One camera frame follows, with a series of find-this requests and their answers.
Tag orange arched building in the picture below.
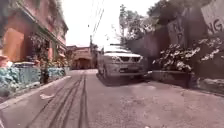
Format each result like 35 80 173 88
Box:
66 45 93 70

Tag group of trees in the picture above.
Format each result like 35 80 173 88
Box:
117 0 188 42

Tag white flowering bush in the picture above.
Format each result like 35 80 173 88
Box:
152 36 224 73

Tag climbing plant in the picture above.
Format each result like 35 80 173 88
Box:
29 32 52 85

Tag red brick building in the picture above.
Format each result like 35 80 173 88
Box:
0 0 70 70

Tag overhead wires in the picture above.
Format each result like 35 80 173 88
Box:
86 0 106 38

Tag dark high wall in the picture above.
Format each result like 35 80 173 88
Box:
126 0 224 82

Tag white sign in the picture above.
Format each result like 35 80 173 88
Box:
199 0 224 37

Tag pole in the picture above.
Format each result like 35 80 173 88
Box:
88 34 94 70

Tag low bluish fence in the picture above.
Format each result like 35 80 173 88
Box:
0 64 68 98

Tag pale kerb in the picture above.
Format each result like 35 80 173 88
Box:
0 74 73 112

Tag silver car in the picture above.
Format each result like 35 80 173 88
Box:
96 44 149 83

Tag grey concrete road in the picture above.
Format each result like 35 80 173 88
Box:
0 69 224 128

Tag low stone planter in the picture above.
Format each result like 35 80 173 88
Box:
151 69 193 89

